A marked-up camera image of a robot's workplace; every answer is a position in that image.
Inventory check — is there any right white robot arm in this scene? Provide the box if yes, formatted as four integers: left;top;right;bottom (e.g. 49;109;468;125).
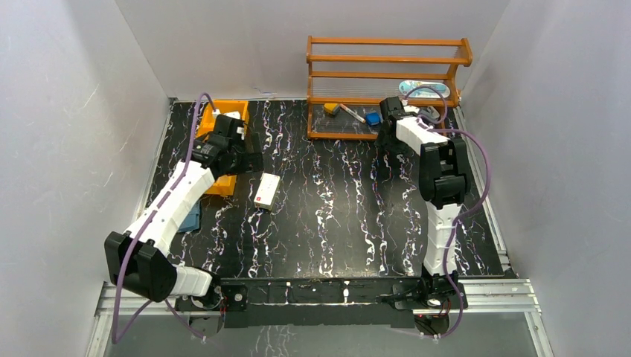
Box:
377;97;471;308

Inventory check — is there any white rectangular box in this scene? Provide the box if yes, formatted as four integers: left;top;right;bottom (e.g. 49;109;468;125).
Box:
254;173;281;210

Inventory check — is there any yellow sponge block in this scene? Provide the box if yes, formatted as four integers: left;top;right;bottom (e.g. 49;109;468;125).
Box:
323;103;341;117

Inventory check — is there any white marker pen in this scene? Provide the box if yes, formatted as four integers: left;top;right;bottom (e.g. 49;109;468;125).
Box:
339;103;366;123

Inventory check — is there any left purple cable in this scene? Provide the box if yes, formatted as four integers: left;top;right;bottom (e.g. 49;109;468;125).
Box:
110;91;218;346

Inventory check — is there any orange wooden shelf rack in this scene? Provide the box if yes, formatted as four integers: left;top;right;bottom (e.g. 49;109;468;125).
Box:
306;36;473;140

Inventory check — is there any blue blister pack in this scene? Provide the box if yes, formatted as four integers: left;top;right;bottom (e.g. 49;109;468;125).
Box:
398;80;451;99

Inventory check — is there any blue small box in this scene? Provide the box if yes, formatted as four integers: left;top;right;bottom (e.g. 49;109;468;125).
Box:
365;112;382;126

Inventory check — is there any blue card holder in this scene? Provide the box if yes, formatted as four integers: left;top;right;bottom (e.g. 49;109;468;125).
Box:
177;200;201;233

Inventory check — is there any yellow three-compartment bin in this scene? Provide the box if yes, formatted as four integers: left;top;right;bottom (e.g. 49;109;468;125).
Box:
195;100;251;198

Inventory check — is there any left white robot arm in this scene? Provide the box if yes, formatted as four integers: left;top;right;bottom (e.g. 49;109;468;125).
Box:
104;113;263;309

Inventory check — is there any purple cable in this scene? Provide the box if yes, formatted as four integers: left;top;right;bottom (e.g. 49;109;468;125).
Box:
404;86;494;341
110;91;218;346

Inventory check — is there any grey tape dispenser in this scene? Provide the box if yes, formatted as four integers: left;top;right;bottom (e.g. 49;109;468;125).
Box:
424;106;441;120

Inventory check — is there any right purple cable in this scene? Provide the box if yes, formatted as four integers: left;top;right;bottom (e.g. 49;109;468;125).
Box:
404;86;494;341

